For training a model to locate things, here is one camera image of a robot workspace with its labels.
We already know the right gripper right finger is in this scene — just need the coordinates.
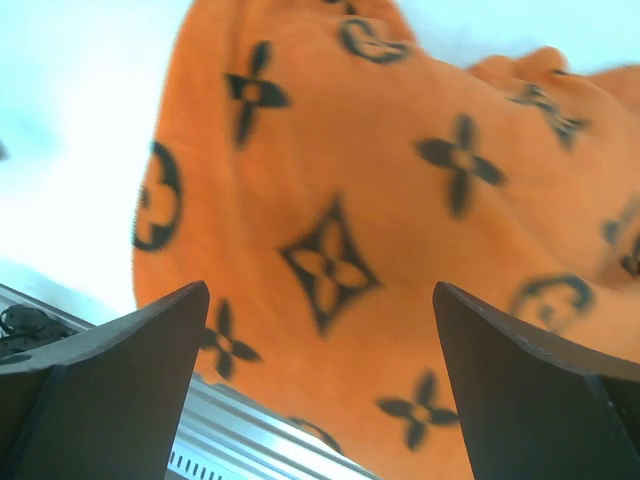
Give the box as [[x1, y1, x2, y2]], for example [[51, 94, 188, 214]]
[[433, 282, 639, 480]]

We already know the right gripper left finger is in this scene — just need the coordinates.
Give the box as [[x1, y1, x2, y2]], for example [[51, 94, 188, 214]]
[[1, 281, 209, 480]]

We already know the orange patterned pillowcase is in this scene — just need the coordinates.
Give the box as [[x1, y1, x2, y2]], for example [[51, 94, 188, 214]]
[[133, 1, 639, 479]]

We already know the white slotted cable duct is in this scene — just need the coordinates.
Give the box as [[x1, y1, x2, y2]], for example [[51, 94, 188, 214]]
[[167, 445, 249, 480]]

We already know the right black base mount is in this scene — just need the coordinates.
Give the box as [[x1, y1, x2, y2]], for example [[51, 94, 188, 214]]
[[1, 304, 76, 365]]

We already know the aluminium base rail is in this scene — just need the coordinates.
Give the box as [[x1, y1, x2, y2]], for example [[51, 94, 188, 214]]
[[1, 287, 370, 479]]

